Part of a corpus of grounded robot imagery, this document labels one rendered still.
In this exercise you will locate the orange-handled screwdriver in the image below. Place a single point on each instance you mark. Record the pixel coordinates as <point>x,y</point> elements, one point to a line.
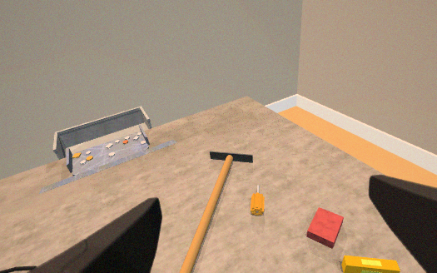
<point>257,203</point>

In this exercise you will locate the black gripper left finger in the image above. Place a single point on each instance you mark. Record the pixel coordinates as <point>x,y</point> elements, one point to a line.
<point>126,245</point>

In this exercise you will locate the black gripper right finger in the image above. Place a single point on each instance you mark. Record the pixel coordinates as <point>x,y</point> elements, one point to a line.
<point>410,210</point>

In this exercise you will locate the red rectangular block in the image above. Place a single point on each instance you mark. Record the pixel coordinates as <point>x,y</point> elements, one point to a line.
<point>325,227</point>

